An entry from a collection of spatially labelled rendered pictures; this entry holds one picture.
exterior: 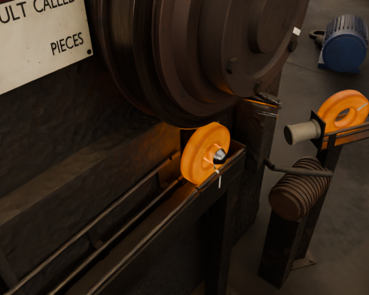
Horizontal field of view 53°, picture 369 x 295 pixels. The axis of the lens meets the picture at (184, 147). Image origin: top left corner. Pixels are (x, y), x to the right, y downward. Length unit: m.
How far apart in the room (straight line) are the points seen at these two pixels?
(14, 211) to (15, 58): 0.25
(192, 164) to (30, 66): 0.42
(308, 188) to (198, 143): 0.48
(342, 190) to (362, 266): 0.43
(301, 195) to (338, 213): 0.74
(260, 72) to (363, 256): 1.21
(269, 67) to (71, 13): 0.36
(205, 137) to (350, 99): 0.49
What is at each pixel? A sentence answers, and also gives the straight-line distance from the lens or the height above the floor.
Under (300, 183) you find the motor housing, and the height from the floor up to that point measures 0.53.
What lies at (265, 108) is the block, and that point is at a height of 0.80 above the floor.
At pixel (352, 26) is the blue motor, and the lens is 2.95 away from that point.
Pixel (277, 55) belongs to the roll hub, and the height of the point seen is 1.03.
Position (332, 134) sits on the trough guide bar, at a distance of 1.18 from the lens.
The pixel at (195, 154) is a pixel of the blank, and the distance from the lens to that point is 0.84.
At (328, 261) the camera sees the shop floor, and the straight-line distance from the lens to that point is 1.71.
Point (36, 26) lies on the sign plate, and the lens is 0.60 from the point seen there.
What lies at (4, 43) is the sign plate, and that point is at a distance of 0.59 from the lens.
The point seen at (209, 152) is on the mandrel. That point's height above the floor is 0.78.
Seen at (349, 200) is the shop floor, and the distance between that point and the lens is 1.98.
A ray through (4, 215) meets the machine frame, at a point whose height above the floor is 0.87.
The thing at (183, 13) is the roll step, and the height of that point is 1.15.
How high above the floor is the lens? 1.34
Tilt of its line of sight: 39 degrees down
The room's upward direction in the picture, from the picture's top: straight up
